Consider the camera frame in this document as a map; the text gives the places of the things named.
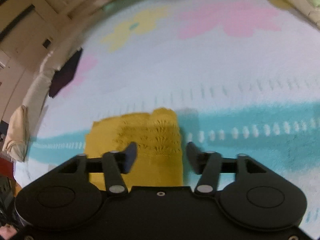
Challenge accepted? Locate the mustard yellow knit sweater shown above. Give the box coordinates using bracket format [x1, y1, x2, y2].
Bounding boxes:
[84, 108, 183, 189]

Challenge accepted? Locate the person's left hand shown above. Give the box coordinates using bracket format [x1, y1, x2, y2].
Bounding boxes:
[0, 224, 17, 240]

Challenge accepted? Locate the beige folded cloth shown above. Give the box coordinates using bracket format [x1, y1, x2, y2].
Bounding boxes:
[2, 105, 29, 163]

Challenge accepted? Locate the floral bed sheet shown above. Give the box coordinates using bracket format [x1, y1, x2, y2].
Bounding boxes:
[15, 0, 319, 238]

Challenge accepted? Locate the dark folded striped garment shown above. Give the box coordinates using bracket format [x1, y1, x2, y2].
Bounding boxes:
[49, 48, 83, 98]

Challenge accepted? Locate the grey white pillow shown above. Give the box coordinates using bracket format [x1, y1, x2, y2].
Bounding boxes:
[22, 49, 83, 140]

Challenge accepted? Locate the wooden headboard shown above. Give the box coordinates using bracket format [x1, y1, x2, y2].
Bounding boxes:
[1, 0, 113, 122]

